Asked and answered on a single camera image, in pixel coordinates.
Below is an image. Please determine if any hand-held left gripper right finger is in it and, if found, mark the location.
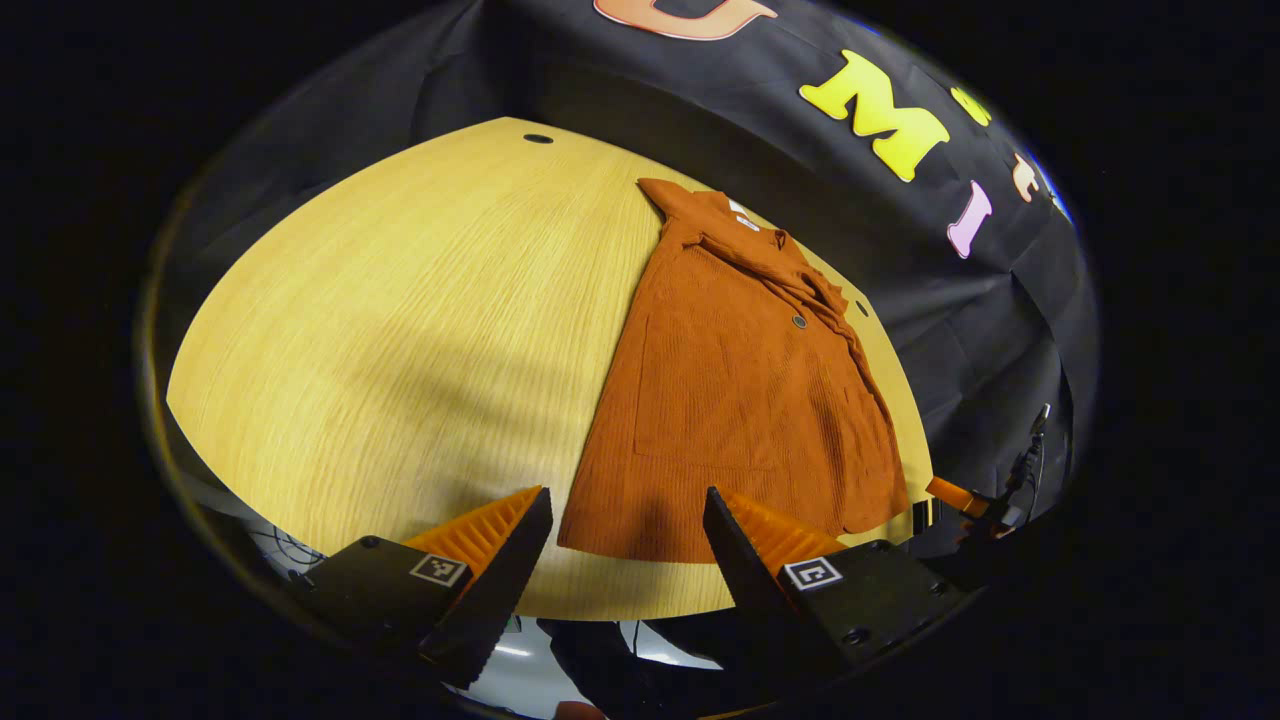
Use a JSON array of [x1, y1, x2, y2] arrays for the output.
[[702, 486, 969, 683]]

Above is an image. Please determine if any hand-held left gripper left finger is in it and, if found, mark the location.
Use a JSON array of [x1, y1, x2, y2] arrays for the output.
[[288, 485, 555, 691]]

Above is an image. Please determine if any orange corduroy shirt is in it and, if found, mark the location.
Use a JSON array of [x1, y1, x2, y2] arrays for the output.
[[557, 178, 911, 564]]

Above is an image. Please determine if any black backdrop cloth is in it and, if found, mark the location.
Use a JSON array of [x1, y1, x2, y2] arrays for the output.
[[150, 0, 1101, 501]]

